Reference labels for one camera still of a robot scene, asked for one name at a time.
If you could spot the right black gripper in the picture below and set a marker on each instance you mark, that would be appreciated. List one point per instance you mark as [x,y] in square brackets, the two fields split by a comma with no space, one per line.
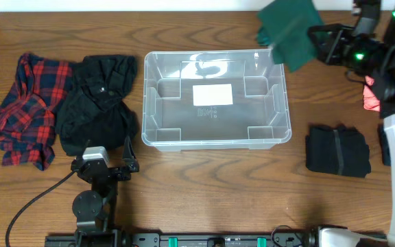
[327,52]

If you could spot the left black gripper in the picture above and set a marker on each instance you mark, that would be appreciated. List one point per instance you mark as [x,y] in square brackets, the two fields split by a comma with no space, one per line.
[128,163]

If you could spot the dark green garment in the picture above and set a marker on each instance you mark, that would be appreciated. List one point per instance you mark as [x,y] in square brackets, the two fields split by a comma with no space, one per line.
[284,26]

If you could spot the pink garment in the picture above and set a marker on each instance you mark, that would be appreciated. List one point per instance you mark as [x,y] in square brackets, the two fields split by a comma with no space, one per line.
[370,101]

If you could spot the clear plastic storage bin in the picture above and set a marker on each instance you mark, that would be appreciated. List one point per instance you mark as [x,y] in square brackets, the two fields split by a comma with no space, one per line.
[226,99]

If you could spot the black garment with band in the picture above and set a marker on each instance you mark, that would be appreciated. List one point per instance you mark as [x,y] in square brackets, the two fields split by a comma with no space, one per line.
[340,151]

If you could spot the dark navy garment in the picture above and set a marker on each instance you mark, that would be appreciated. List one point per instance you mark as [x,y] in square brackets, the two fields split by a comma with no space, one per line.
[385,151]

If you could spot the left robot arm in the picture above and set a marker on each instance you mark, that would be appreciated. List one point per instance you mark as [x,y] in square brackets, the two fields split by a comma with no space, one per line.
[94,209]

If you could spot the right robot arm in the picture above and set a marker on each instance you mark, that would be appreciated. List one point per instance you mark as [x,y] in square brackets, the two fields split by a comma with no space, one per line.
[368,12]

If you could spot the red plaid flannel shirt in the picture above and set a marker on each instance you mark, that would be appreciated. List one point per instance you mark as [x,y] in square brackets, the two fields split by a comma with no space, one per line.
[29,111]

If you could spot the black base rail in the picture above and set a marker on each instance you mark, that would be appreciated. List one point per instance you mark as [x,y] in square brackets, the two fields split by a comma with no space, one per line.
[283,239]

